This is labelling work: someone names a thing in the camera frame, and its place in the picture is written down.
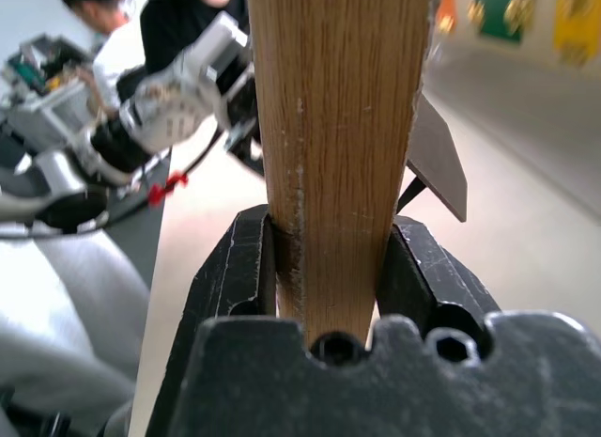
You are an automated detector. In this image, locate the silver robot body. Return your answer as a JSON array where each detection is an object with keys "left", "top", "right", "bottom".
[{"left": 0, "top": 227, "right": 152, "bottom": 437}]

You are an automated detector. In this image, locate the grey machine with circuit boards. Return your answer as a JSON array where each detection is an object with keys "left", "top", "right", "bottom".
[{"left": 0, "top": 31, "right": 98, "bottom": 145}]

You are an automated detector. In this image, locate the red tag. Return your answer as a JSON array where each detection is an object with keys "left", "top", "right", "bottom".
[{"left": 148, "top": 170, "right": 190, "bottom": 206}]

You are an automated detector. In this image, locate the person in black shirt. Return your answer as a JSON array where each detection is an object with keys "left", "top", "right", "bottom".
[{"left": 139, "top": 0, "right": 251, "bottom": 77}]

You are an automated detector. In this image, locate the person in white shirt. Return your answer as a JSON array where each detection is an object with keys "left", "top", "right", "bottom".
[{"left": 58, "top": 0, "right": 149, "bottom": 117}]

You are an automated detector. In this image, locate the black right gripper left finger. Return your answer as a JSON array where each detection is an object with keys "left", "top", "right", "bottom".
[{"left": 146, "top": 204, "right": 279, "bottom": 437}]

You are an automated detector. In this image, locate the green wall poster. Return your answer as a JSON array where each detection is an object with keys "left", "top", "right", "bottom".
[{"left": 472, "top": 0, "right": 537, "bottom": 45}]

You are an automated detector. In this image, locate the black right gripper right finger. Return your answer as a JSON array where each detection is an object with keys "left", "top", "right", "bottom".
[{"left": 377, "top": 215, "right": 503, "bottom": 337}]

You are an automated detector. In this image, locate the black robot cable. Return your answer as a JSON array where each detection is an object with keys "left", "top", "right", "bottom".
[{"left": 69, "top": 126, "right": 223, "bottom": 236}]

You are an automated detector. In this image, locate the wooden board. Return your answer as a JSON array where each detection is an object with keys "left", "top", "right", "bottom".
[{"left": 245, "top": 0, "right": 470, "bottom": 354}]

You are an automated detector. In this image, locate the yellow wall poster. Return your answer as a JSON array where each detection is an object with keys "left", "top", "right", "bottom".
[{"left": 552, "top": 0, "right": 601, "bottom": 68}]

